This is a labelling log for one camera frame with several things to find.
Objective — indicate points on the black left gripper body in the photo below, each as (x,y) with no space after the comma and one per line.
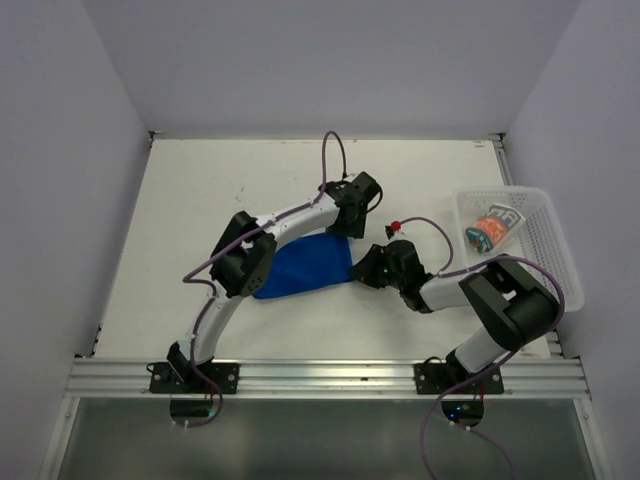
(354,228)

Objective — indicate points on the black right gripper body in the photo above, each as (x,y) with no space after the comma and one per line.
(395,281)

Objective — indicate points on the blue towel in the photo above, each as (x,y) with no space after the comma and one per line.
(307,264)

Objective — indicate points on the rabbit print towel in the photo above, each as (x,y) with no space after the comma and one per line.
(494,228)

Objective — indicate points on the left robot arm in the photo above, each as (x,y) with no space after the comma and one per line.
(242,259)

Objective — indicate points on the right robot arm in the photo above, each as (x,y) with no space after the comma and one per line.
(514,308)

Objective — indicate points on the white plastic basket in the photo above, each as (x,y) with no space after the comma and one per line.
(539,239)

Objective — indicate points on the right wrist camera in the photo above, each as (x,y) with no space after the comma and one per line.
(394,230)

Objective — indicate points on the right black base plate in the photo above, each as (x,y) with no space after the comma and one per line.
(434,376)

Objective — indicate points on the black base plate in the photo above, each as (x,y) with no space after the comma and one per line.
(434,376)
(164,380)

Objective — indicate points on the aluminium mounting rail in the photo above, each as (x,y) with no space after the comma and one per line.
(529,379)

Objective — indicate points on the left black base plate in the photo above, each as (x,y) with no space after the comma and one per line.
(164,380)

